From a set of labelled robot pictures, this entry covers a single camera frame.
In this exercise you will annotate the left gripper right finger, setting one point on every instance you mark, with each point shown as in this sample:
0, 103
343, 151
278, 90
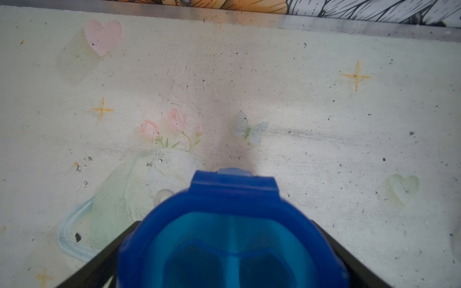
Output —
359, 274

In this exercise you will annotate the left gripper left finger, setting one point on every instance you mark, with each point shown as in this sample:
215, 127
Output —
101, 271

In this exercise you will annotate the blue lid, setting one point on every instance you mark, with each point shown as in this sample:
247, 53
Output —
228, 230

